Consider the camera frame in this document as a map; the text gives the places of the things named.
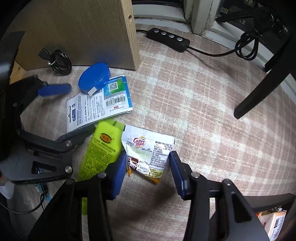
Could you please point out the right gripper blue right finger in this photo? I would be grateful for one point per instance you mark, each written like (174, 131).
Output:
(181, 175)

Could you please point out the coffee mate sachet pack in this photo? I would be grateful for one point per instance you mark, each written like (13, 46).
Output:
(147, 151)

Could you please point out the blue round lid container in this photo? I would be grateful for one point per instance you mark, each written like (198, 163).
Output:
(94, 78)

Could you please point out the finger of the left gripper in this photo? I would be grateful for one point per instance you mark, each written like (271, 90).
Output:
(76, 137)

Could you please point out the orange white carton box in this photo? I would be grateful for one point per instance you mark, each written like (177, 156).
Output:
(273, 224)

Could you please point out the black storage box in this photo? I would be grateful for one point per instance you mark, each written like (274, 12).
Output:
(263, 205)

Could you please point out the wooden board panel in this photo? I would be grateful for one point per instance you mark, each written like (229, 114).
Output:
(88, 32)

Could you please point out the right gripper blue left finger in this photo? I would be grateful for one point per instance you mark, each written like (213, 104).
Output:
(115, 175)

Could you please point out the white blue card package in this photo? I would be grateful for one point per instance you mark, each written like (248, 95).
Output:
(113, 99)

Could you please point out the yellow green packet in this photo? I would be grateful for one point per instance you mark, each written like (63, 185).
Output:
(104, 148)

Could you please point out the black power strip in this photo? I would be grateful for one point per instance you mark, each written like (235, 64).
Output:
(171, 40)

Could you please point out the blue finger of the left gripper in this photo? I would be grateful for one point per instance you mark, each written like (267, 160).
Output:
(54, 89)

